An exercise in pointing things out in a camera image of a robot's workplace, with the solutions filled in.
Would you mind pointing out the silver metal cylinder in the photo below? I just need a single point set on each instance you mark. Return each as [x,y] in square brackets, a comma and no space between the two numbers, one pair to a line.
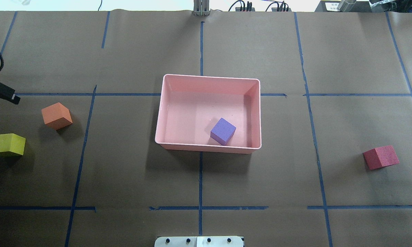
[346,5]

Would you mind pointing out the pink plastic bin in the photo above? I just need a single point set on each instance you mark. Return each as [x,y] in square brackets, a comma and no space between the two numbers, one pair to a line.
[190,106]

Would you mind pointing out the aluminium frame post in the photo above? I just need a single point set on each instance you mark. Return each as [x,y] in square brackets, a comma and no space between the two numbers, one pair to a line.
[201,8]

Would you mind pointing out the black box with label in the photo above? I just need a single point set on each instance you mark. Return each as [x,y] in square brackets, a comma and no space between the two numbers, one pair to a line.
[331,6]

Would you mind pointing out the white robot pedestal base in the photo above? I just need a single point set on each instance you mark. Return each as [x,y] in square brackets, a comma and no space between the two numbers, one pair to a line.
[200,241]

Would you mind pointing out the red foam block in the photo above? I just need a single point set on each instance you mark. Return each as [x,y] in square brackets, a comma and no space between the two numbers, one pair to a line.
[381,157]

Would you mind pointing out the black orange connector box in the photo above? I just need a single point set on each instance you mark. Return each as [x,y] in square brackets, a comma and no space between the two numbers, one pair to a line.
[281,7]
[242,6]

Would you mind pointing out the yellow-green foam block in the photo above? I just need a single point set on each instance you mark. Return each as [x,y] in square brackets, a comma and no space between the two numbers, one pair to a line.
[12,145]

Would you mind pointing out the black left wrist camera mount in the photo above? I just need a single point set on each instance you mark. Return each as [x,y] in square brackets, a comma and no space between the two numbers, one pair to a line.
[8,94]

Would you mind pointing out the purple foam block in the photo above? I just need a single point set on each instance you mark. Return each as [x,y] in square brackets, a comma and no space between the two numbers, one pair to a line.
[223,131]

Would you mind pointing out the orange foam block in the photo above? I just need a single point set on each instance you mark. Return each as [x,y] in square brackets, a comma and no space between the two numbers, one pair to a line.
[57,116]

